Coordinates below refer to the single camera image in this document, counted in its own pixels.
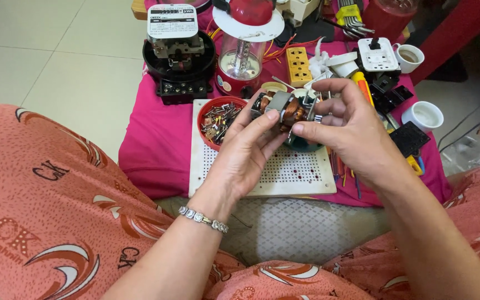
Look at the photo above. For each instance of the person's right hand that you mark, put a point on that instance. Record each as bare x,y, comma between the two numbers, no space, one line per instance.
350,131

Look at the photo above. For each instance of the person's left hand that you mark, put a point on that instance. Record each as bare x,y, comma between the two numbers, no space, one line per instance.
240,160

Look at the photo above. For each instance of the small electric motor copper windings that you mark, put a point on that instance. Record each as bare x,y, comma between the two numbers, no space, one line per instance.
286,111

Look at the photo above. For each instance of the red bowl of screws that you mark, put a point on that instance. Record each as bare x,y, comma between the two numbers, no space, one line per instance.
217,122

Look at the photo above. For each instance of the orange yellow screwdriver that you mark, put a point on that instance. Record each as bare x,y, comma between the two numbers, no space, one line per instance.
363,86

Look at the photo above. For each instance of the teal round base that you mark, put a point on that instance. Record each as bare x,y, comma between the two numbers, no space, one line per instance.
304,143

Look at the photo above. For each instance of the black plastic parts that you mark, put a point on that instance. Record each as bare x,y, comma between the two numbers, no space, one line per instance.
390,93

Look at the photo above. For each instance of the black plastic plate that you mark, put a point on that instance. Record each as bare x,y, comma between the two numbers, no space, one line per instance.
408,138

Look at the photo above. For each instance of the white perforated board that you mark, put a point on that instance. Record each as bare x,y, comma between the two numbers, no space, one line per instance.
298,173

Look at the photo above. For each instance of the white lamp holder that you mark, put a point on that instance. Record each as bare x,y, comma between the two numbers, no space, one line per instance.
342,64

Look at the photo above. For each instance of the white empty cup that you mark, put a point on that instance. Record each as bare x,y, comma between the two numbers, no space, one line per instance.
423,116

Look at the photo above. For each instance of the white crumpled tissue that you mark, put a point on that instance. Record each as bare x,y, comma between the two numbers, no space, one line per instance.
318,58

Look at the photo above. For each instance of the small beige cap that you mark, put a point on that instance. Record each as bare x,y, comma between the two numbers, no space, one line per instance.
273,87

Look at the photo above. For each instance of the yellow power strip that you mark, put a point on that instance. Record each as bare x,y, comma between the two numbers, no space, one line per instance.
298,66

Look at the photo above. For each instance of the pink cloth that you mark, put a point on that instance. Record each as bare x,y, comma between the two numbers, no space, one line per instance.
156,146

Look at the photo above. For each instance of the woven floor mat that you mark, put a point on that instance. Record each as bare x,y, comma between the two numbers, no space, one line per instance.
302,229

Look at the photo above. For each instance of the white cup with coffee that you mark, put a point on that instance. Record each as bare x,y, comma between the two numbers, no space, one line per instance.
408,57

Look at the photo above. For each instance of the set of hex keys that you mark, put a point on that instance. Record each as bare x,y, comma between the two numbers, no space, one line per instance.
350,16

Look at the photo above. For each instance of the red rechargeable lantern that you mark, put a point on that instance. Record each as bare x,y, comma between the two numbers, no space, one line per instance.
244,46

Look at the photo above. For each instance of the clear plastic bag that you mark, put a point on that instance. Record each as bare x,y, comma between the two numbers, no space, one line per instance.
467,152

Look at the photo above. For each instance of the red plastic jar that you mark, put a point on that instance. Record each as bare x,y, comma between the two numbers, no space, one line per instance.
383,14

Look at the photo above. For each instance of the black electricity meter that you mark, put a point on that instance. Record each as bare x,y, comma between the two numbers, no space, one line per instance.
178,54

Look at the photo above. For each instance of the white electrical device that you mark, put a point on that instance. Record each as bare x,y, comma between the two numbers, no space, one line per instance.
297,10

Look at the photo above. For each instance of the person's patterned orange trousers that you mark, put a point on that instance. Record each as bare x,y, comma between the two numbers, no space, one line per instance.
56,208

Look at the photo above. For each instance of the white wall socket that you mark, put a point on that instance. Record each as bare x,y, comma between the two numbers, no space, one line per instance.
378,55

